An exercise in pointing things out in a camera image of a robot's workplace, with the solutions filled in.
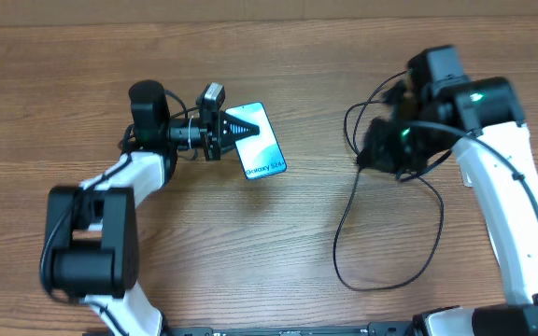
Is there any Galaxy smartphone blue screen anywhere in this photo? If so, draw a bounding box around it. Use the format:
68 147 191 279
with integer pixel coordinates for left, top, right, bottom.
226 102 287 180

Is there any black USB charging cable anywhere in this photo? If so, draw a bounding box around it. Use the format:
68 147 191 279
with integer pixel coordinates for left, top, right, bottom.
332 69 455 293

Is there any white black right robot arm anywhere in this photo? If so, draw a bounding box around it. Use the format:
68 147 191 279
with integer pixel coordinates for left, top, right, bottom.
357 46 538 335

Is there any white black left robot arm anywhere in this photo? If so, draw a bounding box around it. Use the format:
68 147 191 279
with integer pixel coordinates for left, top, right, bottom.
39 80 261 335

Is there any brown cardboard backdrop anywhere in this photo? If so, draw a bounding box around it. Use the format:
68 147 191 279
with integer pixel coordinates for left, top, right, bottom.
0 0 538 27

